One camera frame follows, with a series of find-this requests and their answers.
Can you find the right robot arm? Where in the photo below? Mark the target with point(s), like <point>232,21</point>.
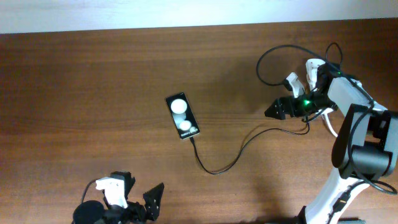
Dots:
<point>365,148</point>

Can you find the black Galaxy flip smartphone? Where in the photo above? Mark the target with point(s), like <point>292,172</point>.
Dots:
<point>182,115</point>

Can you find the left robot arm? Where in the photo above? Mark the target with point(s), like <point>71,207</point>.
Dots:
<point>90,211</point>

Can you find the white power strip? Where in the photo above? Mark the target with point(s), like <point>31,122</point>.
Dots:
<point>312,66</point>

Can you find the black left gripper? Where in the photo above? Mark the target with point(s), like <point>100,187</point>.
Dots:
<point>143,217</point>

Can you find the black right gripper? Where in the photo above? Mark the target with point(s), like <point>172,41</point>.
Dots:
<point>284,107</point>

